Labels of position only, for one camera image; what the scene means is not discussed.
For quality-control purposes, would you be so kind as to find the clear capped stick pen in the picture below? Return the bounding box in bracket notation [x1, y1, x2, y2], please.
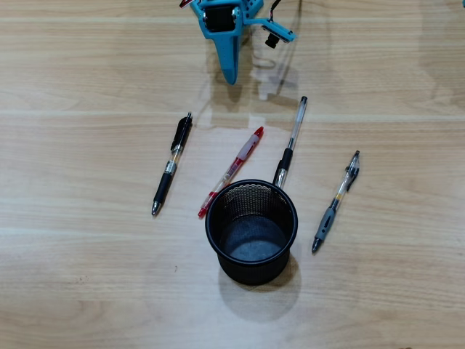
[272, 95, 309, 189]

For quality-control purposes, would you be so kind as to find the blue mounted camera module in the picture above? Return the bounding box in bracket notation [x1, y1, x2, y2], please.
[243, 17, 298, 50]

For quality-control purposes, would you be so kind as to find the black mesh pen holder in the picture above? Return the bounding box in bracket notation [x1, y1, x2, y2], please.
[204, 178, 299, 286]

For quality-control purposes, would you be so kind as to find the black retractable pen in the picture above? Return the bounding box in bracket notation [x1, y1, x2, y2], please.
[150, 111, 194, 217]

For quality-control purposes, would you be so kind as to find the grey grip clear pen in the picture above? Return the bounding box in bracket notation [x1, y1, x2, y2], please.
[311, 150, 361, 254]

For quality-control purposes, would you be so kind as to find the red white grip pen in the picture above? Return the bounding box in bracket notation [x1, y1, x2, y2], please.
[197, 126, 265, 220]

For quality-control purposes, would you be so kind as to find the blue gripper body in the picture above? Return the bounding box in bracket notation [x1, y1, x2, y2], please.
[197, 4, 243, 40]

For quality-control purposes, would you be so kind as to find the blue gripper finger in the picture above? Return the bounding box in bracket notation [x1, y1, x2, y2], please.
[230, 34, 242, 86]
[207, 34, 236, 85]

